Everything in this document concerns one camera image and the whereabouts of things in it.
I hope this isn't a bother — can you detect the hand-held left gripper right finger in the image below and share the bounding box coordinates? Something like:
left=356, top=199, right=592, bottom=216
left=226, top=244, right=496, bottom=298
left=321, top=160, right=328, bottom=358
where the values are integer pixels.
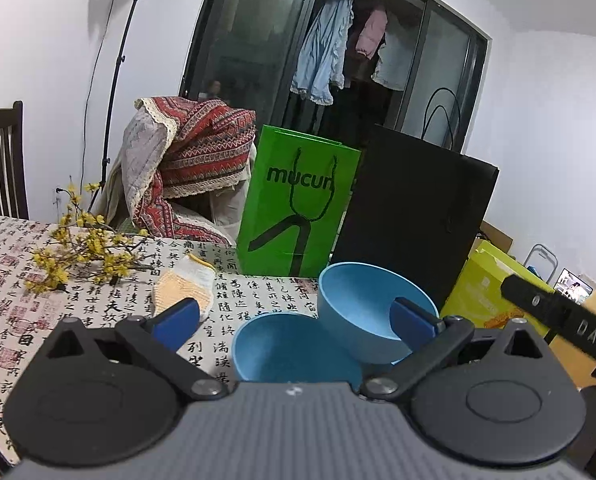
left=360, top=296, right=549, bottom=403

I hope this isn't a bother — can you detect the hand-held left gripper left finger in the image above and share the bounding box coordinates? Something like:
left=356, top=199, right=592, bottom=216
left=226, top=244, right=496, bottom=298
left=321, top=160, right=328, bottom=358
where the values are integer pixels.
left=45, top=297, right=229, bottom=401

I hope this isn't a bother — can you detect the blue bowl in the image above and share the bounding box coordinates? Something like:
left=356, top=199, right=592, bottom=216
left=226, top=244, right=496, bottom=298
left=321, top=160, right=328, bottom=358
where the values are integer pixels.
left=317, top=261, right=441, bottom=365
left=231, top=311, right=365, bottom=384

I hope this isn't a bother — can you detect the small screen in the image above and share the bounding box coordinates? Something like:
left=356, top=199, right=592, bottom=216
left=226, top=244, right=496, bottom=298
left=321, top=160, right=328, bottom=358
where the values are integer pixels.
left=555, top=267, right=595, bottom=303

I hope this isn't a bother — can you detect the white dotted work glove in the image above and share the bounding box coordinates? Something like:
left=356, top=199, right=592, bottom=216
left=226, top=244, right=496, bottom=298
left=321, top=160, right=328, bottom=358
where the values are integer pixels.
left=153, top=252, right=216, bottom=318

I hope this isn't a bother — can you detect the metal hand trolley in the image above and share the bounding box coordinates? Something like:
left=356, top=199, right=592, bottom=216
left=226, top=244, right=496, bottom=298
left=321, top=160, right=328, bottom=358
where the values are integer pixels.
left=524, top=243, right=560, bottom=283

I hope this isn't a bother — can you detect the yellow-green snack box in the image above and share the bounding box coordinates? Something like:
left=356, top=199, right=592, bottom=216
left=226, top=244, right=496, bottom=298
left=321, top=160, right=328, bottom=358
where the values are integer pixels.
left=440, top=239, right=559, bottom=341

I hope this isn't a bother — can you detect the black paper bag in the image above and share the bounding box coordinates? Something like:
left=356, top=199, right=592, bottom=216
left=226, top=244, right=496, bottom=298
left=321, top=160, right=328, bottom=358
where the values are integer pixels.
left=330, top=87, right=500, bottom=306

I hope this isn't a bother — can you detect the yellow flower branch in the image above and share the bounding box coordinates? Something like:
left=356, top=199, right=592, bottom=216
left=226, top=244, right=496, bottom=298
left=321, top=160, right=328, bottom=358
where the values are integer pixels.
left=24, top=176, right=151, bottom=293

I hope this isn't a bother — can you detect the cardboard box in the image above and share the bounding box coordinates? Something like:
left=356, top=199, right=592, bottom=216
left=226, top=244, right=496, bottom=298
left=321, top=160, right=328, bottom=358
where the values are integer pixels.
left=478, top=220, right=515, bottom=258

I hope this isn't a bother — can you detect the calligraphy print tablecloth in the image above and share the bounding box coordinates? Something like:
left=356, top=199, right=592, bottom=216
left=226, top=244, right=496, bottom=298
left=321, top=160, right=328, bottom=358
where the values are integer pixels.
left=0, top=212, right=329, bottom=471

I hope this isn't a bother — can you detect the green paper bag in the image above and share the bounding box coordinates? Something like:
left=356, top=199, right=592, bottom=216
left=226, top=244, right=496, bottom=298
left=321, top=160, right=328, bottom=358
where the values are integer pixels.
left=235, top=125, right=363, bottom=278

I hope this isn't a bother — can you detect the red patterned blanket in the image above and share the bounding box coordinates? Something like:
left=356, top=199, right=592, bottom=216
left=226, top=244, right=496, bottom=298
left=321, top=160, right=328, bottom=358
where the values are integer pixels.
left=100, top=95, right=257, bottom=246

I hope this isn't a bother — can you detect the dark wooden chair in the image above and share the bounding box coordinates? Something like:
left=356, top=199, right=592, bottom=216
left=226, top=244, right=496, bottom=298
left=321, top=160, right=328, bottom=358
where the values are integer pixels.
left=0, top=101, right=30, bottom=221

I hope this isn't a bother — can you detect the hanging white garment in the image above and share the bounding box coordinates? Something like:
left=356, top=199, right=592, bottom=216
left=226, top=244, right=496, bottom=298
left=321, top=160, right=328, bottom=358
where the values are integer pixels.
left=371, top=20, right=424, bottom=92

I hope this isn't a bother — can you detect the hanging light blue shirt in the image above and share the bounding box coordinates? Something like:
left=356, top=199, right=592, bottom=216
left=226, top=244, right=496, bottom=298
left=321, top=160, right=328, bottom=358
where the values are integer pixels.
left=290, top=0, right=355, bottom=107

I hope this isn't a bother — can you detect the hanging pink jacket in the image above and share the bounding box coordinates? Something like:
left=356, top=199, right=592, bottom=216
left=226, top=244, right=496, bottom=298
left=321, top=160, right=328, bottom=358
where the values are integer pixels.
left=355, top=6, right=390, bottom=60

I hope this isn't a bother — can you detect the dark sliding glass door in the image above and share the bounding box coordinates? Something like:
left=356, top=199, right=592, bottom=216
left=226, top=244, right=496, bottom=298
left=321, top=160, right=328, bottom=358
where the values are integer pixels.
left=180, top=0, right=494, bottom=153

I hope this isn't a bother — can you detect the black lamp cable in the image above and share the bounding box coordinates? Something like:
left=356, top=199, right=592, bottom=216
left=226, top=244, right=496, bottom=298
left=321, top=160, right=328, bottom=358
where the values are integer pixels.
left=80, top=0, right=116, bottom=201

